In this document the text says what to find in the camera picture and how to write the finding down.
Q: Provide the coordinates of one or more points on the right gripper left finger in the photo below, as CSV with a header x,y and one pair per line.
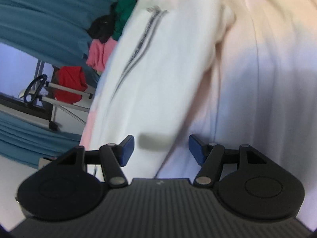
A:
x,y
113,158

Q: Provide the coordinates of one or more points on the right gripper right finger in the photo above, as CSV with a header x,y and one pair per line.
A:
x,y
209,157

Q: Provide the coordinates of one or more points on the white sweatpants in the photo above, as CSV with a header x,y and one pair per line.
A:
x,y
152,76

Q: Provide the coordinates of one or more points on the pastel duvet bedding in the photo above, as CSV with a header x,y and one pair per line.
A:
x,y
259,90

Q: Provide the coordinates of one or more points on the red garment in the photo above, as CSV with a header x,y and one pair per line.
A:
x,y
70,77

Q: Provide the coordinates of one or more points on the blue curtain left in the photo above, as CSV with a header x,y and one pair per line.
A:
x,y
26,143

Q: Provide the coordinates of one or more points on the blue curtain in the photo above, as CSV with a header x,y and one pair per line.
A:
x,y
26,143
51,30

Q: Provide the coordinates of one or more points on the pink garment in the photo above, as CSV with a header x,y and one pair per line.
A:
x,y
99,53

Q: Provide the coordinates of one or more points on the dark framed window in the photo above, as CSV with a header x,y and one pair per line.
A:
x,y
18,69

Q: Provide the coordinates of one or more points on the black garment pile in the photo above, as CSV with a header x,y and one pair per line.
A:
x,y
103,27

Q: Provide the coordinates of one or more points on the green garment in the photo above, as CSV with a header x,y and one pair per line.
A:
x,y
123,10

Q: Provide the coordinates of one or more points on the blue curtain right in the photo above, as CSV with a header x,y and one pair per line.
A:
x,y
51,30

